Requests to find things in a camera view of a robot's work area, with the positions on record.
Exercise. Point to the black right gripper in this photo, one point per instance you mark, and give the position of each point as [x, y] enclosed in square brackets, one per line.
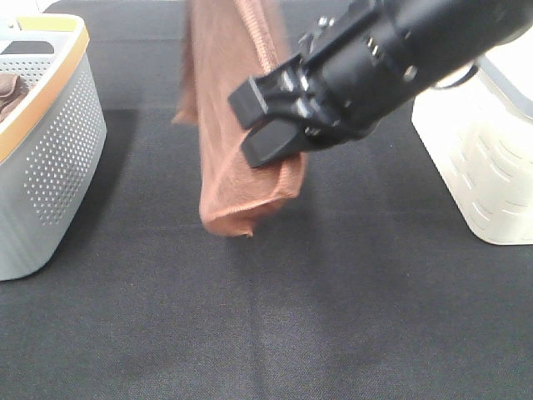
[359, 66]

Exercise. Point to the brown towel in basket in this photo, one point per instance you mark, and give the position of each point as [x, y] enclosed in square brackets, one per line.
[12, 91]

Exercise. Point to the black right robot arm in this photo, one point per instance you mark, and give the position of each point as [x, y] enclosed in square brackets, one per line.
[453, 33]

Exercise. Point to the brown towel with white tag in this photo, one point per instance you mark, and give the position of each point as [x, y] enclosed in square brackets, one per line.
[224, 43]

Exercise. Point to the grey perforated basket yellow handle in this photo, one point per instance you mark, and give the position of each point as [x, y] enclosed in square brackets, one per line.
[51, 142]

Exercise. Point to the white slotted basket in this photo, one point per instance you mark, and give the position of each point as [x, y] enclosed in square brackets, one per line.
[479, 136]

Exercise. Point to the black table cloth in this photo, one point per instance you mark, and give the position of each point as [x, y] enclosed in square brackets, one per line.
[368, 286]

